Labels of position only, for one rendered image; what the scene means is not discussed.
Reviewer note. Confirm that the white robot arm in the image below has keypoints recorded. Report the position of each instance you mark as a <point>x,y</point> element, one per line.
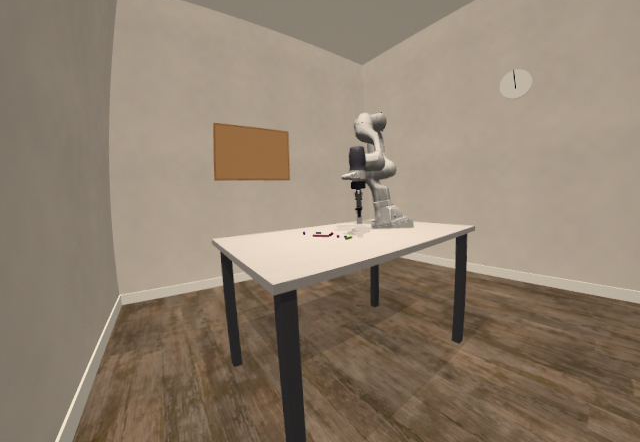
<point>385,211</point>

